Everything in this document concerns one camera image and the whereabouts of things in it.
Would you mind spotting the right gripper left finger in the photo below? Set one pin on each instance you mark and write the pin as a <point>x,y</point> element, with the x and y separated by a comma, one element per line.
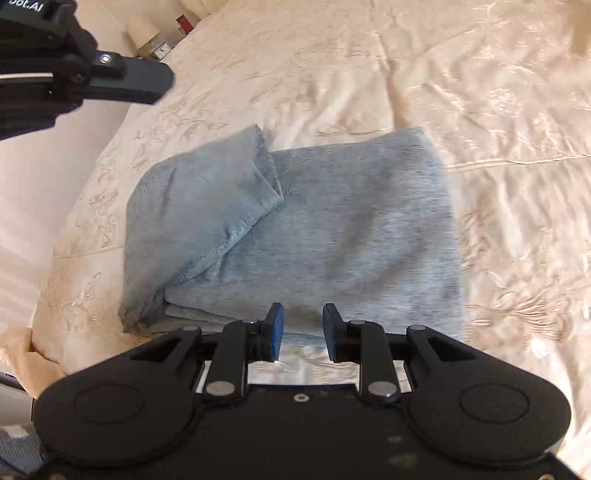
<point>264,337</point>

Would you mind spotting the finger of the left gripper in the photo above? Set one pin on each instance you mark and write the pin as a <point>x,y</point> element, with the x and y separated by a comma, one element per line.
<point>128,80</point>

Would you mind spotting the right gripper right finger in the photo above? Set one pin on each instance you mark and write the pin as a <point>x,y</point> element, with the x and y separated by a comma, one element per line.
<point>343,339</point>

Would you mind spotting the grey knit pants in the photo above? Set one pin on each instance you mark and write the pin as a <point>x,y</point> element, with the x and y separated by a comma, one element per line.
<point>220,233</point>

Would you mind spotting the red box on nightstand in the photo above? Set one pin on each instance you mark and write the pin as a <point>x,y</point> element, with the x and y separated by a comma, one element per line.
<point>184,25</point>

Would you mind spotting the cream tufted headboard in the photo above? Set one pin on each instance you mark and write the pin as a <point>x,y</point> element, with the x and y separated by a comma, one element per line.
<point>203,8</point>

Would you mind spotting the cream embroidered bedspread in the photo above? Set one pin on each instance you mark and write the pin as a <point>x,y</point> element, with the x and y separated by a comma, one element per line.
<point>501,87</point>

